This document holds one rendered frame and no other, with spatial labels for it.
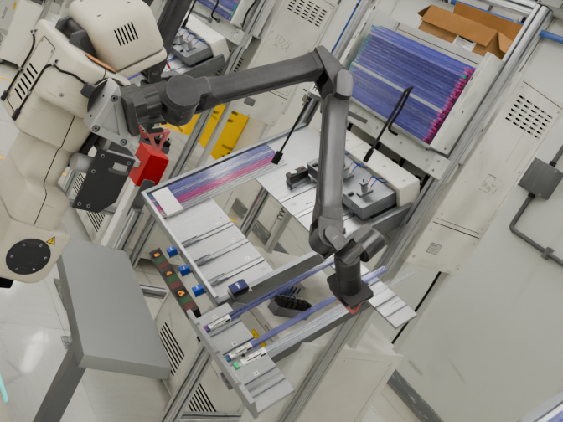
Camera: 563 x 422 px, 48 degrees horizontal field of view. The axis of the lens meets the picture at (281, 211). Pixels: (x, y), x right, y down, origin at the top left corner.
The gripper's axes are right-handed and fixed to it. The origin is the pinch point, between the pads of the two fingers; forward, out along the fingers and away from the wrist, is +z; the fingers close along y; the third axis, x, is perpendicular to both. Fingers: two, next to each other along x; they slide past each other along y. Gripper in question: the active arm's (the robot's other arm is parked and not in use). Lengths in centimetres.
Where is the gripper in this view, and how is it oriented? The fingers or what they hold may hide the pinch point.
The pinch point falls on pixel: (352, 308)
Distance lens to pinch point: 153.1
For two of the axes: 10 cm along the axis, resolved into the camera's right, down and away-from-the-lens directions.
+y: -5.2, -5.6, 6.5
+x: -8.4, 4.6, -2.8
